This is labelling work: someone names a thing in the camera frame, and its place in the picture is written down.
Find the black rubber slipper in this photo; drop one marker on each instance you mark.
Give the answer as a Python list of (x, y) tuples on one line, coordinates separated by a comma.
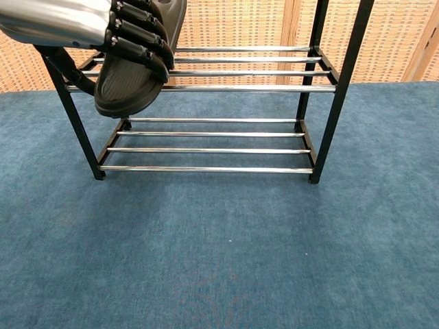
[(127, 89)]

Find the woven bamboo folding screen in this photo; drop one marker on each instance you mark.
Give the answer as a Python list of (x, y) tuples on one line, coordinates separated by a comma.
[(240, 24)]

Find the black and silver left hand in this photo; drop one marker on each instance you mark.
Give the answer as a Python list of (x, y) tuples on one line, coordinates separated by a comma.
[(61, 20)]

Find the blue carpet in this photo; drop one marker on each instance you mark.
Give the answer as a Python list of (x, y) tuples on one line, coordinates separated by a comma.
[(219, 246)]

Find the black and chrome shoe rack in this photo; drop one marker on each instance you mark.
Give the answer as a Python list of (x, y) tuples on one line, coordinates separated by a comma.
[(240, 88)]

